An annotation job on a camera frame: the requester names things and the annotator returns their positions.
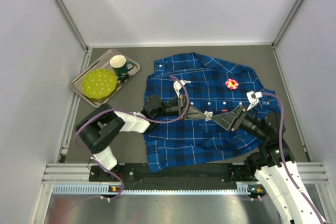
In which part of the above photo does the silver maple leaf brooch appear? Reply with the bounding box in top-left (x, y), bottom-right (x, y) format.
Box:
top-left (204, 111), bottom-right (213, 121)

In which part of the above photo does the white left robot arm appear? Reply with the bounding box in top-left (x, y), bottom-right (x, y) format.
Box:
top-left (74, 94), bottom-right (206, 171)

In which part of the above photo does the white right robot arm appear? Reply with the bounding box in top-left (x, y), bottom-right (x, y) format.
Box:
top-left (212, 105), bottom-right (326, 223)

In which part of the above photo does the pink flower brooch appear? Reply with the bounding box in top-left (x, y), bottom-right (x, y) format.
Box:
top-left (225, 79), bottom-right (239, 90)

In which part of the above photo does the blue plaid shirt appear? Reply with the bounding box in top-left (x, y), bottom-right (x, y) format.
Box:
top-left (144, 52), bottom-right (280, 172)

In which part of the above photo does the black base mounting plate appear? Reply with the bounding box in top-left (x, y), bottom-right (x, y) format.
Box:
top-left (88, 163), bottom-right (266, 190)

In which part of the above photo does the green mug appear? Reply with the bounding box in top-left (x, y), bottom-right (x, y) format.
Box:
top-left (110, 55), bottom-right (134, 78)

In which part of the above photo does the yellow-green dotted plate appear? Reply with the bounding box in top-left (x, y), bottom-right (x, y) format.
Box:
top-left (81, 69), bottom-right (118, 103)

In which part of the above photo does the silver metal tray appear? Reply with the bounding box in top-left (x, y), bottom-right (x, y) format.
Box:
top-left (69, 49), bottom-right (140, 108)

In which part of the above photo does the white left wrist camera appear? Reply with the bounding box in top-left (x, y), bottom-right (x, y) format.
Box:
top-left (173, 80), bottom-right (191, 98)

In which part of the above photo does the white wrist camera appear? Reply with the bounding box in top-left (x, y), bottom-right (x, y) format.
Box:
top-left (173, 80), bottom-right (191, 98)
top-left (246, 91), bottom-right (263, 111)

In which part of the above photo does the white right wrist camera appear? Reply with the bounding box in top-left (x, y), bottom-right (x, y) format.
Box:
top-left (246, 91), bottom-right (263, 111)

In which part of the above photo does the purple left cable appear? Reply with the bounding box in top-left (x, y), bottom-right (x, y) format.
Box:
top-left (52, 74), bottom-right (189, 214)

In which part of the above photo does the purple cable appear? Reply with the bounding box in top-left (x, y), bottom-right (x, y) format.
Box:
top-left (52, 74), bottom-right (189, 214)
top-left (236, 92), bottom-right (326, 224)

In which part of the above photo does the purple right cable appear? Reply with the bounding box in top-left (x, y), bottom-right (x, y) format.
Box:
top-left (236, 92), bottom-right (326, 224)

